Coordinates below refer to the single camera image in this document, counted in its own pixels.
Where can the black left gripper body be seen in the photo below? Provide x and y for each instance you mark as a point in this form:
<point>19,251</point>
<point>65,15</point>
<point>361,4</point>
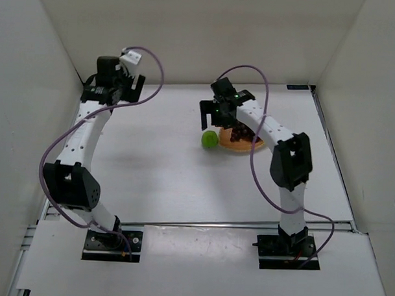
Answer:
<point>135,88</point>

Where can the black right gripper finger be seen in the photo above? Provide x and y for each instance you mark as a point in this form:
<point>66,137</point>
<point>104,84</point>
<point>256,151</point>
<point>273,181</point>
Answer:
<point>207,108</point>
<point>222,120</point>

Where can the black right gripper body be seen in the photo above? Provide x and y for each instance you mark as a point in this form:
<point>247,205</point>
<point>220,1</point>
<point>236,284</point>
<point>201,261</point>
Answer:
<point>211,109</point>

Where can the dark red fake grapes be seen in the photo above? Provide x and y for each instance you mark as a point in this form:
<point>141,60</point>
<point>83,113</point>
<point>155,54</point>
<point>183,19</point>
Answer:
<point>241,132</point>

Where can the green fake fruit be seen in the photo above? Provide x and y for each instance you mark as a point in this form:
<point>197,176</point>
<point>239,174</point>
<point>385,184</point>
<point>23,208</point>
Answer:
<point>209,139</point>

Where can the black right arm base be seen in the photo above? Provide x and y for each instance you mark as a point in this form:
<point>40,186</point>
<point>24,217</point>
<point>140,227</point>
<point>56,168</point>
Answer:
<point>274,254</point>

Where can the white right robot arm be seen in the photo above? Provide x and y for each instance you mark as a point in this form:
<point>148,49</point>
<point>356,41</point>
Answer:
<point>291,161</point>

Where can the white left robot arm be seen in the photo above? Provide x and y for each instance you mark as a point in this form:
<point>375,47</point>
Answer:
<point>69,179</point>

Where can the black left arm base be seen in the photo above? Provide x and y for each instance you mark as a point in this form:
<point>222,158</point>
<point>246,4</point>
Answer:
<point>109,248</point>

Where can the woven triangular fruit bowl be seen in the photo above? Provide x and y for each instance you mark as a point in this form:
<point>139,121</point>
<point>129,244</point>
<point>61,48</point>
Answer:
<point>224,141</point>

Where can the blue right corner label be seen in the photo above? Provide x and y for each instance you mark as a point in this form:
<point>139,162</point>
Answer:
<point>297,87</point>

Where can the white front cover board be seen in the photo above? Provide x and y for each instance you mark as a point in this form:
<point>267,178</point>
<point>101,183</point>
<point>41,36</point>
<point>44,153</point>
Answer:
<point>181,261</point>

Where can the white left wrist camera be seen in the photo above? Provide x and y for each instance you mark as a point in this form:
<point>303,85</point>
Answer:
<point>129,59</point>

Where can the aluminium right side rail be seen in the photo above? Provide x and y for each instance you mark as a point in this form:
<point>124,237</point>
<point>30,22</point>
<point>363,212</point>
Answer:
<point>322,118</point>

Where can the aluminium front rail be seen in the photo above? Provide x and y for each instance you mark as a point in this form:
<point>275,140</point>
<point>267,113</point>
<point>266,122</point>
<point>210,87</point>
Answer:
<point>313,225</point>

